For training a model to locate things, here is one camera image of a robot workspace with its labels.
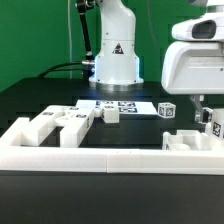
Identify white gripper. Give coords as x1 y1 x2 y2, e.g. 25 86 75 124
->
161 13 224 123

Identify white chair seat part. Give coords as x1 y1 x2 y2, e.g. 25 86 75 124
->
162 130 224 152

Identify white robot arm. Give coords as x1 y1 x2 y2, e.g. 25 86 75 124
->
89 0 224 122

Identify white chair back part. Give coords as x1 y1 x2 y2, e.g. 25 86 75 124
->
21 105 94 148

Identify right white marker cube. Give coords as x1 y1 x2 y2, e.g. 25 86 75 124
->
202 107 213 123

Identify white marker cube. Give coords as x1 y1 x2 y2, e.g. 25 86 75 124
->
202 107 213 123
158 102 176 119

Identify left white marker cube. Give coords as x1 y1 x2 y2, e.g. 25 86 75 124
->
158 102 176 119

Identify white marker base plate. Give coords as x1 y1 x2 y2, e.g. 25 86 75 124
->
76 100 157 115

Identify black cables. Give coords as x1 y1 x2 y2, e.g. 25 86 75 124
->
37 61 91 79

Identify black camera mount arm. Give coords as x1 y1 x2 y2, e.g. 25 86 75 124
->
75 0 95 68

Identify white vertical cable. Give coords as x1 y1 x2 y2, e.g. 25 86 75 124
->
67 0 74 80

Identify white U-shaped boundary frame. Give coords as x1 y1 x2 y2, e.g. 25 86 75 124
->
0 118 224 175

